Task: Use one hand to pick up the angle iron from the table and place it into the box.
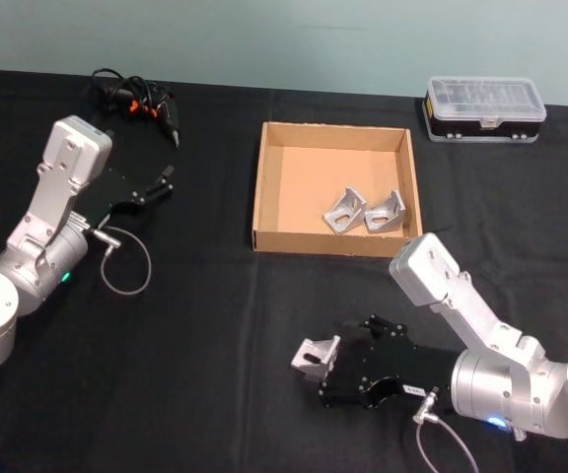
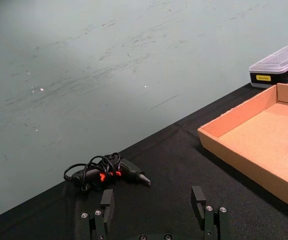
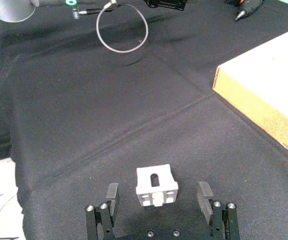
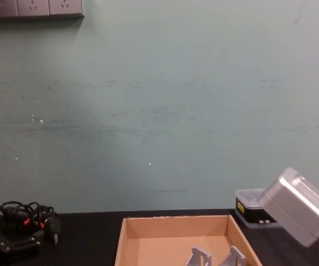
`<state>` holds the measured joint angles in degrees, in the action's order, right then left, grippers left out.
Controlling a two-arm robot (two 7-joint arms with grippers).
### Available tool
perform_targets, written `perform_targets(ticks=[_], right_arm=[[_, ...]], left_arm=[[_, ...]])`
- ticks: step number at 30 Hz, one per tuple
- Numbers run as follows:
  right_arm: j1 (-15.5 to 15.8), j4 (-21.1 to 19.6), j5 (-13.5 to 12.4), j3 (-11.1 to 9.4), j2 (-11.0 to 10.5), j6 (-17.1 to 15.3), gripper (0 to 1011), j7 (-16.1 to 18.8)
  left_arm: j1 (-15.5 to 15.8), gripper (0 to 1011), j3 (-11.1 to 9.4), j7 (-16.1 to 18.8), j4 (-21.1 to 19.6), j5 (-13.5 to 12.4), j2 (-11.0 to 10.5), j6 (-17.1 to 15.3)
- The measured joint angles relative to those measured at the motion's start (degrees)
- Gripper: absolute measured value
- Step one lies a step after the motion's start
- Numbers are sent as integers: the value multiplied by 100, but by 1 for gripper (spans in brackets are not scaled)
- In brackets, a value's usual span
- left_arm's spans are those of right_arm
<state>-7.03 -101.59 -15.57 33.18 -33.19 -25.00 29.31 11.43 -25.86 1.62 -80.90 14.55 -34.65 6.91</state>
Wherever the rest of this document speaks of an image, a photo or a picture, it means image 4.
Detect clear plastic case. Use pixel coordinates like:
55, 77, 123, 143
234, 188, 281, 229

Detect grey wall socket panel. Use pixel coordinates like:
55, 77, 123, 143
0, 0, 85, 20

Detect black table cloth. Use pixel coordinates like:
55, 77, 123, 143
0, 209, 319, 266

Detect grey metal angle bracket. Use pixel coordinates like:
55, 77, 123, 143
219, 245, 246, 266
185, 246, 213, 266

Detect black corded tool orange parts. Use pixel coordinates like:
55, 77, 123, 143
0, 200, 63, 246

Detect shallow brown cardboard tray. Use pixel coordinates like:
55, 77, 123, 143
114, 214, 263, 266

